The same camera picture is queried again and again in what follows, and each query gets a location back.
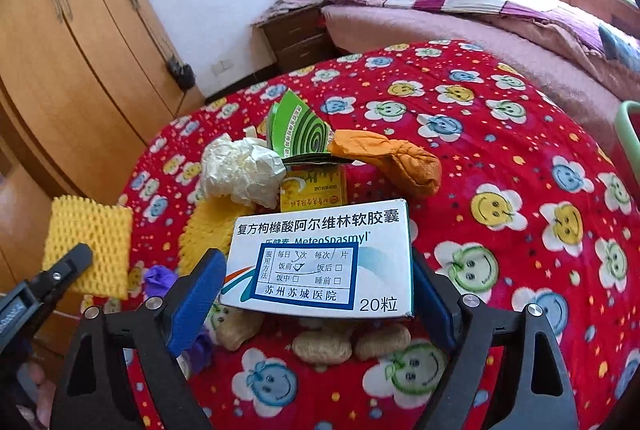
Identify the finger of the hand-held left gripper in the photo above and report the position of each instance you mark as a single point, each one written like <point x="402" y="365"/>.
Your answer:
<point x="65" y="270"/>

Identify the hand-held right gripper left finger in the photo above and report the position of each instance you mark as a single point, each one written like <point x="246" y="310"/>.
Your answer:
<point x="197" y="300"/>

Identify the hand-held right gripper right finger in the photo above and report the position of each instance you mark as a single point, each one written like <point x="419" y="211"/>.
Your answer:
<point x="437" y="305"/>

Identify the yellow foam net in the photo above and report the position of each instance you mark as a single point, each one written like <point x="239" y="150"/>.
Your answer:
<point x="87" y="245"/>
<point x="210" y="225"/>

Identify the white paper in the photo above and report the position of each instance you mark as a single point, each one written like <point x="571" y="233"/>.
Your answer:
<point x="240" y="170"/>

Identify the white medicine box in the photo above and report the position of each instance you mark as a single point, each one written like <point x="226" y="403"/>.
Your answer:
<point x="320" y="235"/>

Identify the person's left hand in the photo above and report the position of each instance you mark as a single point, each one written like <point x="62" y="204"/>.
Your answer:
<point x="37" y="390"/>

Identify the purple crumpled plastic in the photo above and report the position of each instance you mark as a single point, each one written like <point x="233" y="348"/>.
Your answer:
<point x="160" y="280"/>
<point x="200" y="355"/>

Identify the beige foam packing peanut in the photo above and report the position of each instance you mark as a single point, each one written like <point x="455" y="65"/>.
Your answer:
<point x="235" y="330"/>
<point x="382" y="341"/>
<point x="320" y="347"/>

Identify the crumpled orange paper bag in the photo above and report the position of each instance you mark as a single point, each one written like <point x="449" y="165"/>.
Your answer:
<point x="395" y="158"/>

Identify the small yellow box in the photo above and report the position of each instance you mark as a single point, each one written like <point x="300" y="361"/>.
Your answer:
<point x="312" y="192"/>

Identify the red flower print blanket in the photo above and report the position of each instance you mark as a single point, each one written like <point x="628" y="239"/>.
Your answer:
<point x="500" y="160"/>

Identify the green mosquito coil box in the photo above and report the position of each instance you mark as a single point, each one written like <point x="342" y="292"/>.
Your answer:
<point x="297" y="125"/>

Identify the black hanging bag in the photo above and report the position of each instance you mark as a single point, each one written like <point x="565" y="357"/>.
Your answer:
<point x="181" y="71"/>

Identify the wooden wardrobe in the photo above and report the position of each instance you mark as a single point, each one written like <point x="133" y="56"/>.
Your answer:
<point x="75" y="35"/>

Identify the green framed chair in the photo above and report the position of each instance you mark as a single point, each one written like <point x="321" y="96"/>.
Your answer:
<point x="627" y="130"/>

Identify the wooden bed with purple quilt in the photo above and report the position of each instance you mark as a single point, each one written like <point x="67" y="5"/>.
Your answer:
<point x="500" y="48"/>

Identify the dark wooden nightstand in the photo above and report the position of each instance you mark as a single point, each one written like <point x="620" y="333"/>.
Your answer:
<point x="295" y="43"/>

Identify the pink cloth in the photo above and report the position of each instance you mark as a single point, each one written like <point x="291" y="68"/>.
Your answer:
<point x="290" y="6"/>

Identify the blue plaid cloth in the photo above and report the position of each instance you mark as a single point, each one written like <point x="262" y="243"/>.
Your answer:
<point x="617" y="43"/>

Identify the white wall socket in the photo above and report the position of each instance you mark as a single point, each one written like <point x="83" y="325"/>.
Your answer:
<point x="220" y="68"/>

